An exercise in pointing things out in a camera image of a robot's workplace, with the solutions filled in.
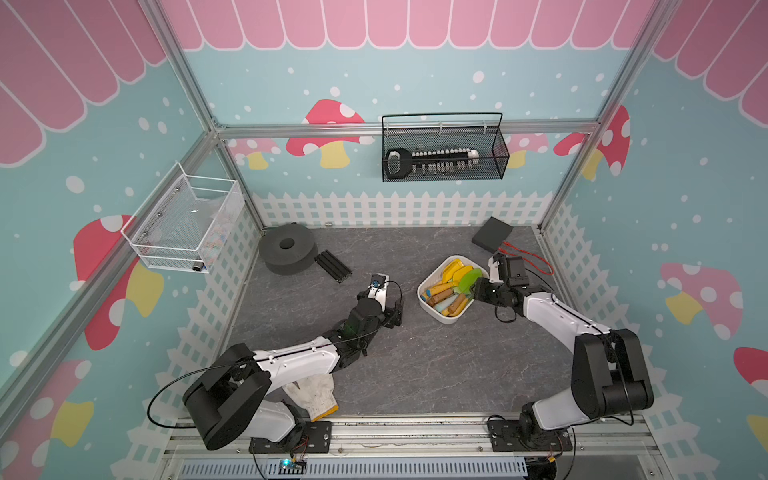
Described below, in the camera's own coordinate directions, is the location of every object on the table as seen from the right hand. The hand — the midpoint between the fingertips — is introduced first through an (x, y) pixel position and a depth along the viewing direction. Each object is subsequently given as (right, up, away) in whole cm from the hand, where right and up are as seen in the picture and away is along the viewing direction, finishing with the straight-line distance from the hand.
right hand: (476, 287), depth 93 cm
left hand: (-26, -2, -8) cm, 27 cm away
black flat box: (+14, +19, +27) cm, 35 cm away
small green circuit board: (-52, -42, -20) cm, 70 cm away
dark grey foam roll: (-64, +12, +13) cm, 66 cm away
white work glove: (-47, -28, -12) cm, 56 cm away
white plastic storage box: (-12, +3, +8) cm, 15 cm away
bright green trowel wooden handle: (-2, 0, +6) cm, 7 cm away
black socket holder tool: (-24, +38, -4) cm, 45 cm away
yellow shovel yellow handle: (-6, +3, +10) cm, 12 cm away
